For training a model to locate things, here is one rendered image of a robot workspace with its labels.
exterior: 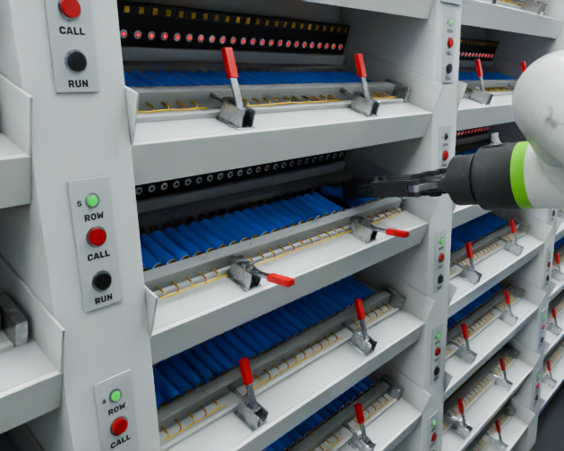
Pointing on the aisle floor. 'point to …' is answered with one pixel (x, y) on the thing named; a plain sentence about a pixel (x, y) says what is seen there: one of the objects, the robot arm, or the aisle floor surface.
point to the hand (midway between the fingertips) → (364, 188)
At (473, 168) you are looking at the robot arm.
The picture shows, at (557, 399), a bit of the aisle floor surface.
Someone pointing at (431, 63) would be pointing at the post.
